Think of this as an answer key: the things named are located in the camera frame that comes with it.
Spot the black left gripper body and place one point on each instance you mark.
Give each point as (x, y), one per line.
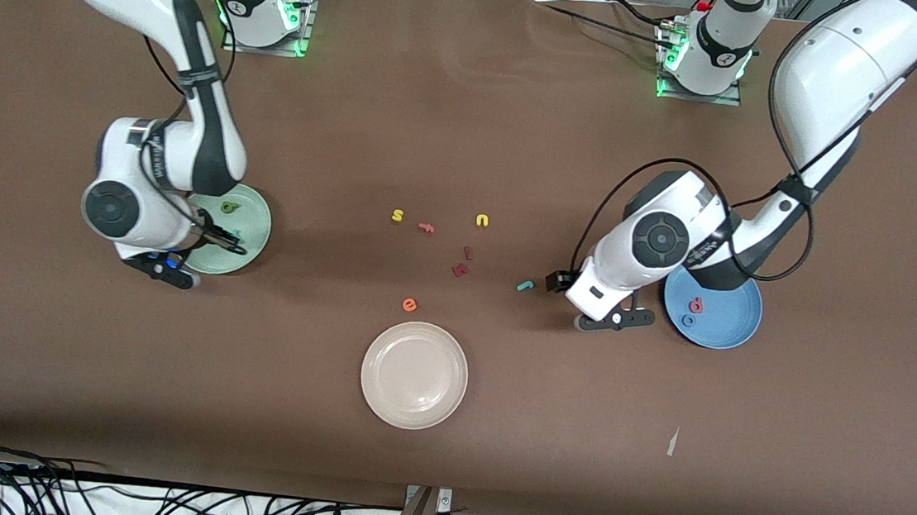
(559, 281)

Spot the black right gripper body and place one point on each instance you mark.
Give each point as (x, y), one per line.
(214, 236)

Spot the green foam letter b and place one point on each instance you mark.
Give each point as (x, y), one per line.
(226, 209)

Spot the teal foam letter r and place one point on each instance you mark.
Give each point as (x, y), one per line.
(524, 286)

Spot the pink foam letter p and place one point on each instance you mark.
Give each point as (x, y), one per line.
(692, 305)

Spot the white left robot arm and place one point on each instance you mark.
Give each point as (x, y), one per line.
(839, 83)

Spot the green plate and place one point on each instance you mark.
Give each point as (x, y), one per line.
(255, 227)

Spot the dark red letter k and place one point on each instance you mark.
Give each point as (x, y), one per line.
(461, 271)

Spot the yellow foam letter u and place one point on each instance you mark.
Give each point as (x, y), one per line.
(478, 221)

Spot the pink foam letter f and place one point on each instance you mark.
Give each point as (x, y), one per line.
(426, 227)

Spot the orange foam letter e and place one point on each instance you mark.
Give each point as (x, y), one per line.
(406, 306)

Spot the beige plate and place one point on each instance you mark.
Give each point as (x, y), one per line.
(413, 375)

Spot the blue plate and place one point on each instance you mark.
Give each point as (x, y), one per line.
(726, 327)

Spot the yellow foam letter s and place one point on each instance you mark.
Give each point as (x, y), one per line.
(397, 216)

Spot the white paper scrap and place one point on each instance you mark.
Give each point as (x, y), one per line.
(672, 442)

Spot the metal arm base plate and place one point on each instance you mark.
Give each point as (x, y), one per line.
(688, 97)
(306, 28)

